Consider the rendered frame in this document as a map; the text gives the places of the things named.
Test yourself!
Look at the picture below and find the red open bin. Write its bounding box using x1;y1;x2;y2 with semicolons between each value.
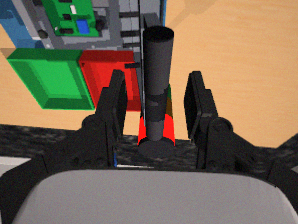
79;50;141;112

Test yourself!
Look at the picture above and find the green circuit board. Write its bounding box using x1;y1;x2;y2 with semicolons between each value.
41;0;99;36

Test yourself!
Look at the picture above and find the green open bin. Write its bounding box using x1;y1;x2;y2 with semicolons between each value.
6;48;95;111

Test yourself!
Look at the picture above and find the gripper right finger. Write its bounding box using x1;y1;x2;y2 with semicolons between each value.
183;71;298;215

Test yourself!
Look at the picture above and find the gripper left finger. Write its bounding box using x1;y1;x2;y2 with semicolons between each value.
0;69;128;224

